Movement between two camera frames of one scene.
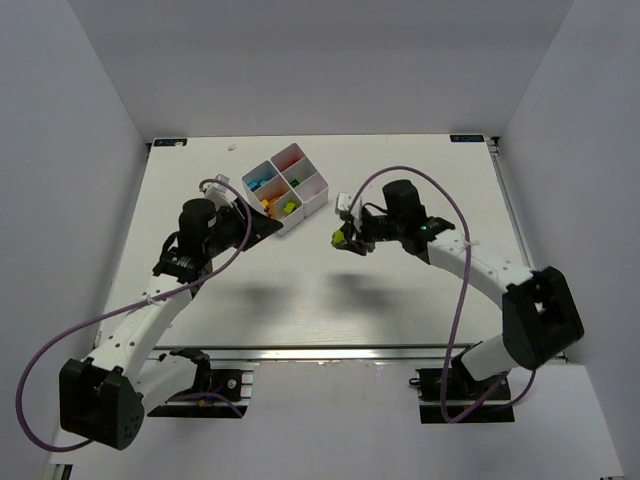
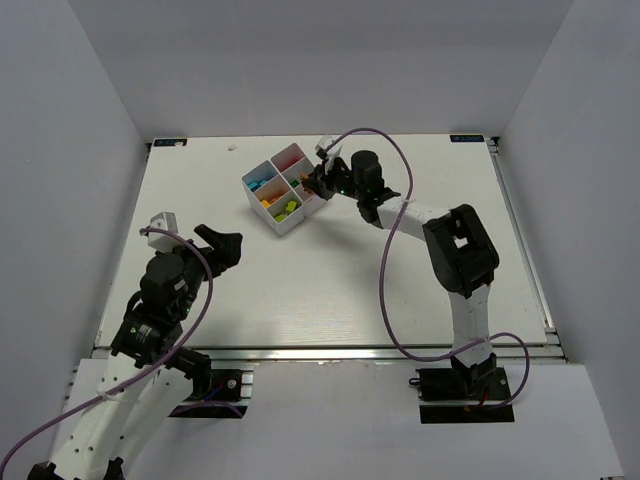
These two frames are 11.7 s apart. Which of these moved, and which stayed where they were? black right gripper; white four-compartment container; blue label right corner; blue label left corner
Moved: black right gripper
Stayed: blue label left corner; blue label right corner; white four-compartment container
